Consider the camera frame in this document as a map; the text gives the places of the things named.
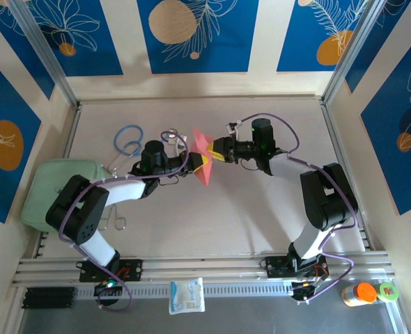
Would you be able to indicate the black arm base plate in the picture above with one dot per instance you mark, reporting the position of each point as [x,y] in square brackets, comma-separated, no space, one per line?
[132,269]
[271,266]

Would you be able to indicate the aluminium table side rail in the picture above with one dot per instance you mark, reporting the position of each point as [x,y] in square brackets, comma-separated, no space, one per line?
[69,137]
[334,132]

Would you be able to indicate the green-capped bottle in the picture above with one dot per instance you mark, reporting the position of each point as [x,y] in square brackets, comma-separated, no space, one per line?
[396,294]

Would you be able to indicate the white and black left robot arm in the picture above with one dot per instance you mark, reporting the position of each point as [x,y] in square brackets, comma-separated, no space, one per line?
[122,191]

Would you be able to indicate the aluminium frame post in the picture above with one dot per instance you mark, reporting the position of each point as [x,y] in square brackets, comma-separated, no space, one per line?
[349,52]
[46,52]

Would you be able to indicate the blue floral wall panel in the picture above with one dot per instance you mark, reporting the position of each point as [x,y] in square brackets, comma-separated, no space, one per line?
[226,52]
[296,35]
[97,41]
[386,31]
[26,52]
[3,104]
[400,167]

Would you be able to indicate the pink cloth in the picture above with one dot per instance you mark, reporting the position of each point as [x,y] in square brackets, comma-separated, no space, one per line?
[205,175]

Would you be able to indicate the white plastic gauze packet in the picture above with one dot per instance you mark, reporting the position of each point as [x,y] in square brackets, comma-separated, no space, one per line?
[186,295]

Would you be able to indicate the light green zip pouch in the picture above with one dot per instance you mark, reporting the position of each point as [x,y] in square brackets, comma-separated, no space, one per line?
[35,198]

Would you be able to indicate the black ribbed block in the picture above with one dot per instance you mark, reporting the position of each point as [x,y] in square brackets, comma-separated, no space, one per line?
[48,297]

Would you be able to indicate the blue stethoscope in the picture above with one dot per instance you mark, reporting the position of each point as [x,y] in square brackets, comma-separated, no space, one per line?
[171,133]

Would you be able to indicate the jar with orange lid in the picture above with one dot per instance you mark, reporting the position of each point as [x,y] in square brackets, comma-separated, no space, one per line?
[365,292]

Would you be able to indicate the black controller board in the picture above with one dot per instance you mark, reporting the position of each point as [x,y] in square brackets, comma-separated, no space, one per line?
[303,292]
[109,294]

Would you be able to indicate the aluminium frame rail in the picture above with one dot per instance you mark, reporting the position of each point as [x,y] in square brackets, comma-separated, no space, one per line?
[205,266]

